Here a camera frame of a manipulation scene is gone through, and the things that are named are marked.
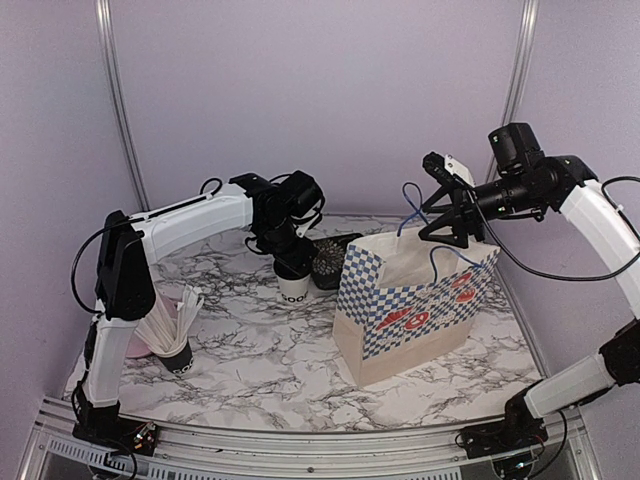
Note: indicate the left aluminium frame post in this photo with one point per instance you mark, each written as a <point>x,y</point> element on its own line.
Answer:
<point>112,70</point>

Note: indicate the aluminium front rail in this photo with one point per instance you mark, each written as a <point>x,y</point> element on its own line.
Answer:
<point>198,452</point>

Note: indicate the pink round plate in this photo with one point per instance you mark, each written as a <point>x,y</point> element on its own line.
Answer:
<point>137,349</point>

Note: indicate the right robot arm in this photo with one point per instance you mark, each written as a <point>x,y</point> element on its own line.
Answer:
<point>530,183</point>

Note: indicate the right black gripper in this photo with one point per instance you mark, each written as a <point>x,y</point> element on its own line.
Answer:
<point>463,206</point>

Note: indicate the black floral square plate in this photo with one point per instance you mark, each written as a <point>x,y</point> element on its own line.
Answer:
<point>328,264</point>

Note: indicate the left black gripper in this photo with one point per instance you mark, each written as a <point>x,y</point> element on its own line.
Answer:
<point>305,249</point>

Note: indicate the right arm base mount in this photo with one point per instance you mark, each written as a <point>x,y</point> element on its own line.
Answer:
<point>517,430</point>

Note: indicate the black cup holding straws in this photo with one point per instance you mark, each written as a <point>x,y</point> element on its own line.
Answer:
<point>178,360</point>

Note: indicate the blue checkered paper bag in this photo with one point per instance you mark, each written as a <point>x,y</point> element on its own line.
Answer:
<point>403,301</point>

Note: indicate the white paper cup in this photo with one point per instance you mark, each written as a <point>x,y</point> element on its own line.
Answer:
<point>293,291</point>

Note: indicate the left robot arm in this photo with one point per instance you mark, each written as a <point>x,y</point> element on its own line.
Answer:
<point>277,213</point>

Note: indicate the right aluminium frame post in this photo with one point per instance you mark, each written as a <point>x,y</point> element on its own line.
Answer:
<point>522,61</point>

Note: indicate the aluminium frame post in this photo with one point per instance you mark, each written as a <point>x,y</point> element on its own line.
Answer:
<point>522,61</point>
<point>112,70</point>

